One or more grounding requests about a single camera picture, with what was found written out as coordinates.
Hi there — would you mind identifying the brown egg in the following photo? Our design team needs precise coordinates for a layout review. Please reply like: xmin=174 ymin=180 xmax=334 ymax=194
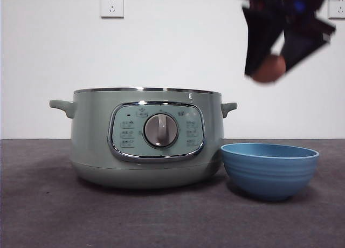
xmin=252 ymin=54 xmax=286 ymax=84

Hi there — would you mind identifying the blue ribbed bowl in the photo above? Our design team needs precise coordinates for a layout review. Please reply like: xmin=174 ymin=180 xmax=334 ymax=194
xmin=220 ymin=143 xmax=320 ymax=202

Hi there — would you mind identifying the pale green electric steamer pot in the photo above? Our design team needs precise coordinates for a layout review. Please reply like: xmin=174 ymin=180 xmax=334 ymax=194
xmin=49 ymin=86 xmax=238 ymax=189

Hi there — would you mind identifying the white wall socket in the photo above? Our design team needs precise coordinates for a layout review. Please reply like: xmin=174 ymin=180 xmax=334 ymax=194
xmin=101 ymin=0 xmax=125 ymax=19
xmin=328 ymin=0 xmax=345 ymax=19

